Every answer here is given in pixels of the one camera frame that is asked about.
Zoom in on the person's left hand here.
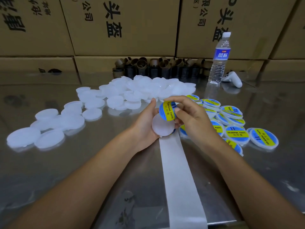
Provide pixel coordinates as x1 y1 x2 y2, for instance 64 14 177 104
129 98 177 153

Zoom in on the person's right hand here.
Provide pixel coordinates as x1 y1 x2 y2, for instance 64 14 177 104
164 96 225 153

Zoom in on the pile of white plastic lids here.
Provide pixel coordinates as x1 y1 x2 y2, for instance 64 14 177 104
6 75 197 152

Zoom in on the sticker roll with backing strip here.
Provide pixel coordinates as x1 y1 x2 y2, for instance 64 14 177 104
159 126 208 229

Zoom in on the person's right forearm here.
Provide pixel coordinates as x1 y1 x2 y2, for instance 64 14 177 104
210 140 305 229

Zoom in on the person's left forearm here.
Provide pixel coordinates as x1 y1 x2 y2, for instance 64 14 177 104
7 136 141 229

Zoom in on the white handheld controller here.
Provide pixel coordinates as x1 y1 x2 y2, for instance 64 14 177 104
222 71 243 89

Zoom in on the row of dark cardboard tubes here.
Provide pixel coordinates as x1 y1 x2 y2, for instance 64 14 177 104
112 57 213 79

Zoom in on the clear plastic water bottle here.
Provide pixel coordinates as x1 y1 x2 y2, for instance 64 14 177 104
208 32 232 85

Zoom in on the stack of brown cardboard boxes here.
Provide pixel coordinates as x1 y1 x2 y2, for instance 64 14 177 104
0 0 305 74

